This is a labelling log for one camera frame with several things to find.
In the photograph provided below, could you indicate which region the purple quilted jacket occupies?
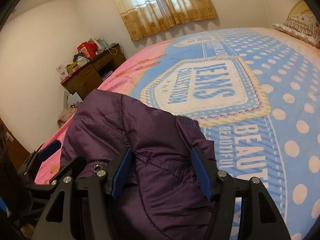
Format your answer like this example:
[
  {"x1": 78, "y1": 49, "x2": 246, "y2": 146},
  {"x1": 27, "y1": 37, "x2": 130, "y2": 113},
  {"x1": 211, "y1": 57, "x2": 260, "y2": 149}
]
[{"x1": 60, "y1": 90, "x2": 216, "y2": 239}]

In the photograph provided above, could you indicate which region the clothes pile on floor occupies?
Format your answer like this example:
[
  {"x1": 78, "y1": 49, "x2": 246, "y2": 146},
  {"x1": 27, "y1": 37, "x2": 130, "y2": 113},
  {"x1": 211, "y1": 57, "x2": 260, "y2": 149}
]
[{"x1": 57, "y1": 108, "x2": 76, "y2": 128}]

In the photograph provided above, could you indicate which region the white card on desk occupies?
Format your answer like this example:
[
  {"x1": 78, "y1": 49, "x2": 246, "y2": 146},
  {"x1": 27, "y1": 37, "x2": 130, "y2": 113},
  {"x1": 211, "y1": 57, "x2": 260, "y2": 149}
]
[{"x1": 56, "y1": 65, "x2": 68, "y2": 80}]

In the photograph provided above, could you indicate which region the brown wooden desk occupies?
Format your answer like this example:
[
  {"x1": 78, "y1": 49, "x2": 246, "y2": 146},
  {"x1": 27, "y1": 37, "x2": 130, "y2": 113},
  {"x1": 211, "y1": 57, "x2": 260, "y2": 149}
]
[{"x1": 61, "y1": 43, "x2": 126, "y2": 100}]

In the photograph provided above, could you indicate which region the red box on desk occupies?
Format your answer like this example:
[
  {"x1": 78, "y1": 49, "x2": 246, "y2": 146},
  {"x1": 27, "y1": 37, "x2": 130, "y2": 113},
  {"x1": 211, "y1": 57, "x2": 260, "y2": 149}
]
[{"x1": 77, "y1": 41, "x2": 98, "y2": 60}]

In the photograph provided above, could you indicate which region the pink and blue bedspread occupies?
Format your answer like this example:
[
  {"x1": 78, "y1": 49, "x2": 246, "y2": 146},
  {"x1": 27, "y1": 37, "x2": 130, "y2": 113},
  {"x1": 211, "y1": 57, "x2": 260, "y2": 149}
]
[{"x1": 34, "y1": 27, "x2": 320, "y2": 240}]

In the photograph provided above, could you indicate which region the far window curtain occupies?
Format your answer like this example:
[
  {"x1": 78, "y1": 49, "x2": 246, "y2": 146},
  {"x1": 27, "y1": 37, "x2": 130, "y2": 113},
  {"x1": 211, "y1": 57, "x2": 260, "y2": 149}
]
[{"x1": 114, "y1": 0, "x2": 218, "y2": 41}]

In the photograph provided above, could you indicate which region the grey patterned pillow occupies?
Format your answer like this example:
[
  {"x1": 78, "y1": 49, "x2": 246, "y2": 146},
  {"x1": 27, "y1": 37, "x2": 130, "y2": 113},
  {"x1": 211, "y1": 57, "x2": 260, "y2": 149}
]
[{"x1": 272, "y1": 13, "x2": 320, "y2": 48}]

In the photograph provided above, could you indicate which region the cream wooden headboard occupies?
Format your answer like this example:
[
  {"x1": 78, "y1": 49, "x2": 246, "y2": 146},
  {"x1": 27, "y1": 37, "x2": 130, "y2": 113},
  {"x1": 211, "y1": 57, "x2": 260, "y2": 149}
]
[{"x1": 289, "y1": 0, "x2": 312, "y2": 16}]

